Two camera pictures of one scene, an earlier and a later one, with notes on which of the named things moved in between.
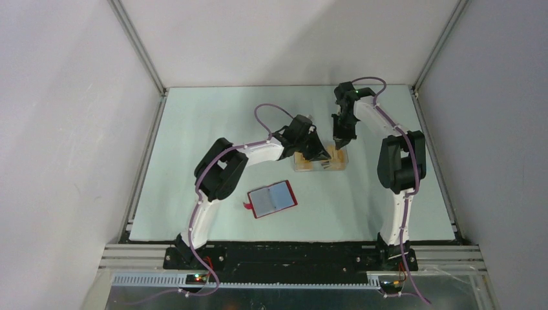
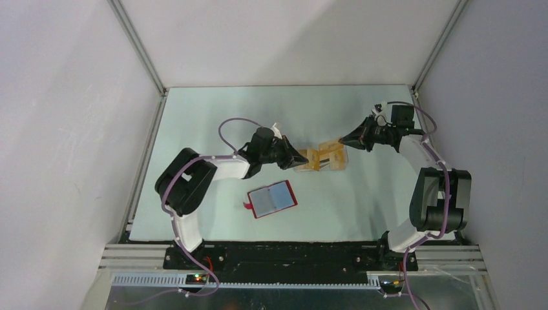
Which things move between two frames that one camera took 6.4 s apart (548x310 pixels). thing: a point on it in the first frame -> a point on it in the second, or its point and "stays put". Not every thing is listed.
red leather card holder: [269, 200] stays put
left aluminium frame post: [139, 46] stays put
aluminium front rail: [449, 259] stays put
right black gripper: [342, 138] -> [360, 137]
